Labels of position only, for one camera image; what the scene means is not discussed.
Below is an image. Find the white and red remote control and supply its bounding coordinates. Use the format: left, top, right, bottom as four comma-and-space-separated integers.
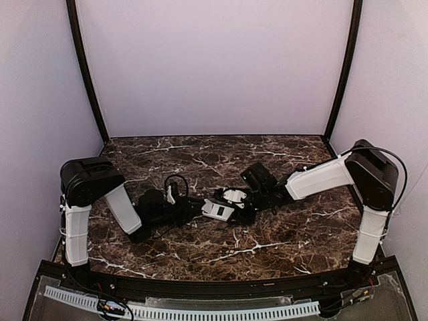
201, 199, 235, 221

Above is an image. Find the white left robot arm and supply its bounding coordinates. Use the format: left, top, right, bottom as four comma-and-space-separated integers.
60, 156, 205, 268

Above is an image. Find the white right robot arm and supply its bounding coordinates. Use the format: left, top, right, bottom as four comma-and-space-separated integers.
241, 139, 401, 265

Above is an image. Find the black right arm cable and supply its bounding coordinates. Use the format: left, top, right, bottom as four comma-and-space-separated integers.
354, 146, 408, 215

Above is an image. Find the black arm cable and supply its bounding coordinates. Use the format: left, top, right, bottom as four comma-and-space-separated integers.
163, 173, 190, 198
354, 146, 408, 215

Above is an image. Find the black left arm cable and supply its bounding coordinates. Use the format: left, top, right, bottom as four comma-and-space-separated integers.
163, 173, 190, 198

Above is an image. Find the white slotted cable duct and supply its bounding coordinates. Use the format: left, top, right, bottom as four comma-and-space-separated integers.
44, 285, 321, 320

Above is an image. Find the black left corner post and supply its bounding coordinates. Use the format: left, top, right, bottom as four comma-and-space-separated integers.
66, 0, 110, 144

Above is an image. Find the black corner post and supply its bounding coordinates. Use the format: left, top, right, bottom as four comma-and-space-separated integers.
324, 0, 363, 141
66, 0, 110, 144

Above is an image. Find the black right corner post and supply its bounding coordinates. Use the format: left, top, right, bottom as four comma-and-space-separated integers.
324, 0, 363, 141

